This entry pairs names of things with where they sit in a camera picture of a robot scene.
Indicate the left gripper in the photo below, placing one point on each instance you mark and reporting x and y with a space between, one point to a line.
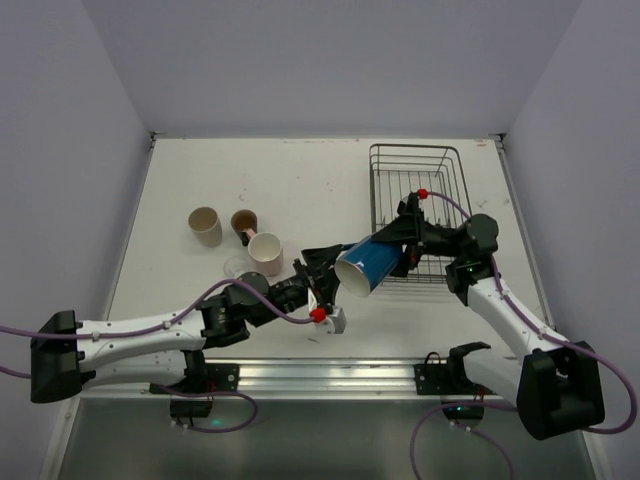
310 280

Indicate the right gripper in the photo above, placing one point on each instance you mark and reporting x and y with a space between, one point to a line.
413 228

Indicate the blue mug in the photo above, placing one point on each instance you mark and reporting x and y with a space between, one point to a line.
365 265

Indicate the pink cup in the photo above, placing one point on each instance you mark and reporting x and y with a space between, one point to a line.
266 251

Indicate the clear glass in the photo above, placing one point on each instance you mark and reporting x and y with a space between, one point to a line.
236 266

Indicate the dark brown mug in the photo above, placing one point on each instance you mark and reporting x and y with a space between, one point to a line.
244 223

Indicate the beige cup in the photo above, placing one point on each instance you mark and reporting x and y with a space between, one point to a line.
204 223

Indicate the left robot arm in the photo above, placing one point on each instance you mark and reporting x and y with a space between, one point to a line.
69 355

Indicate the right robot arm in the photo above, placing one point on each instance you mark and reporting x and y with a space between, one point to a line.
553 384

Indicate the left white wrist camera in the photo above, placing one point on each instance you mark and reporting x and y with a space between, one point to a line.
332 320

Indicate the aluminium mounting rail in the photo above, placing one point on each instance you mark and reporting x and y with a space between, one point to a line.
279 379

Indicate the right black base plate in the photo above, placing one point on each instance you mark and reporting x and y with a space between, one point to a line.
437 375

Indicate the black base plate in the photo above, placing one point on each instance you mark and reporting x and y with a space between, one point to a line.
217 377
437 375

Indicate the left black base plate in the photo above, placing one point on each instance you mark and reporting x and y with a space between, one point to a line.
217 377

